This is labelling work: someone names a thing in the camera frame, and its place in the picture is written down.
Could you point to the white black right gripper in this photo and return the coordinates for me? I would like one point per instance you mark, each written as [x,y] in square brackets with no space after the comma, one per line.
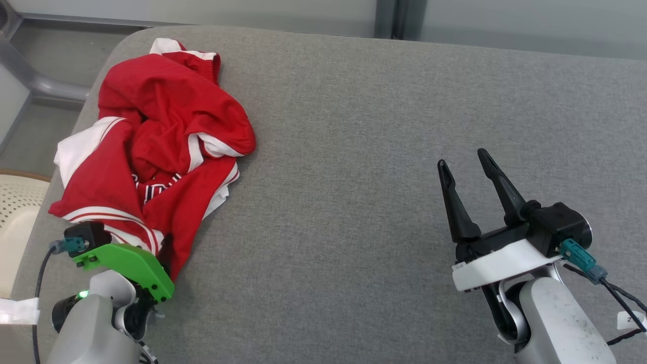
[500,265]

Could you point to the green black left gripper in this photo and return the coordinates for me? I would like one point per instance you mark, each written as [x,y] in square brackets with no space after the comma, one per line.
[131,265]

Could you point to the red Bulls 23 jersey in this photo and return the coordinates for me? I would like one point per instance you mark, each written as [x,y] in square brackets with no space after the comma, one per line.
[101,187]

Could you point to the red shorts white trim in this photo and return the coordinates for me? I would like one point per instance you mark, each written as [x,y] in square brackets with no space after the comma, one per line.
[167,96]

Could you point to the cream perforated laundry basket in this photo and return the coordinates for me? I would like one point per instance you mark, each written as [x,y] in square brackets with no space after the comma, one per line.
[17,212]

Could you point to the grey fabric sofa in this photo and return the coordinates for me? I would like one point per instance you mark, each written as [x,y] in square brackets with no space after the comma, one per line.
[354,202]

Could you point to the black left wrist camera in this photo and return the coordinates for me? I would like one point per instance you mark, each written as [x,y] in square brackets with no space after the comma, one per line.
[91,233]

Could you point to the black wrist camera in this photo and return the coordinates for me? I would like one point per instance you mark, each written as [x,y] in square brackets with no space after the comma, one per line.
[556,222]
[91,233]

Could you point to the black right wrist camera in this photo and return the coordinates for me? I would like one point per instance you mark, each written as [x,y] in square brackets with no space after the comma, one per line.
[556,222]

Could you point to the grey metal partition post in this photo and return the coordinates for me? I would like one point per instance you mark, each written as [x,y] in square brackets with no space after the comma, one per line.
[399,20]

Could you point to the grey metal pipe frame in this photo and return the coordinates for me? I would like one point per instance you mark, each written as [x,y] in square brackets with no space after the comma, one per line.
[30,76]

